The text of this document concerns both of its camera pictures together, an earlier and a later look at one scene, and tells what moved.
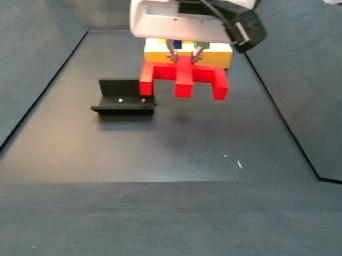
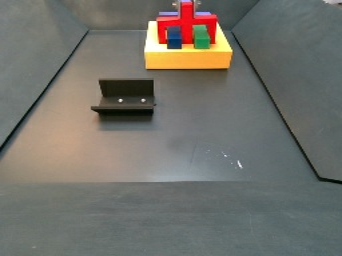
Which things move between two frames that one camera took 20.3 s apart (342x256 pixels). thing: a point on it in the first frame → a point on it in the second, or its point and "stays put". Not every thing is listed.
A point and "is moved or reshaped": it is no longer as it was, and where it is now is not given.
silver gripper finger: (172, 54) → (175, 5)
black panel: (122, 99) stays put
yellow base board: (219, 52) stays put
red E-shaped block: (184, 72) is moved or reshaped
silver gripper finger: (196, 52) → (198, 4)
